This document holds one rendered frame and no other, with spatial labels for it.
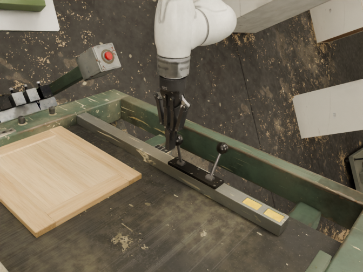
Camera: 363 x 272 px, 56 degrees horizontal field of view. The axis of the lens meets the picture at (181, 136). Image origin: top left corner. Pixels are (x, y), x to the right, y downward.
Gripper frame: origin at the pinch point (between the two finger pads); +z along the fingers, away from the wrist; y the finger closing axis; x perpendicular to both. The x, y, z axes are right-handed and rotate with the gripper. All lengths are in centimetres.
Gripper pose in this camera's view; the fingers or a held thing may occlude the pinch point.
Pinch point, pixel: (170, 138)
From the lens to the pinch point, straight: 104.2
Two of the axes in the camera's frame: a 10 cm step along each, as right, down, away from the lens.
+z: -0.4, 8.8, 4.8
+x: 6.6, -3.3, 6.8
